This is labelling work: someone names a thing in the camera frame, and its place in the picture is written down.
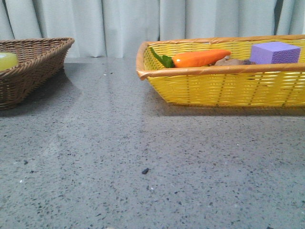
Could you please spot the yellow-green tape roll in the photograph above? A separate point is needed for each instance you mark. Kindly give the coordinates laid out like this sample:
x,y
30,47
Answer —
x,y
8,60

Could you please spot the small black debris speck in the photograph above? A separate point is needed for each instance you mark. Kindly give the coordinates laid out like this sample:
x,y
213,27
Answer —
x,y
145,171

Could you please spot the orange toy carrot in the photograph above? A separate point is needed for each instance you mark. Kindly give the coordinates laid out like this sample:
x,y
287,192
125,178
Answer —
x,y
191,59

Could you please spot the brown wrinkled toy piece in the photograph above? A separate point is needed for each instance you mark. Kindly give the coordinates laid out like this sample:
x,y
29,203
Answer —
x,y
227,61

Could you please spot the white pleated curtain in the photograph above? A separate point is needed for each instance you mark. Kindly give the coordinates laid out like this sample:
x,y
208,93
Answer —
x,y
116,28

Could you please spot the brown wicker basket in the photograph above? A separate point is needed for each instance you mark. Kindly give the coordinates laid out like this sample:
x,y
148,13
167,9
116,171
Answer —
x,y
39,59

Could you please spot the yellow woven basket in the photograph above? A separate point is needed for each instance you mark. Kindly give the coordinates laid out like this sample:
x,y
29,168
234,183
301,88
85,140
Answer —
x,y
268,85

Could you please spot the purple foam block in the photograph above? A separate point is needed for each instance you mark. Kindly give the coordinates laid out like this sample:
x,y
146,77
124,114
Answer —
x,y
274,53

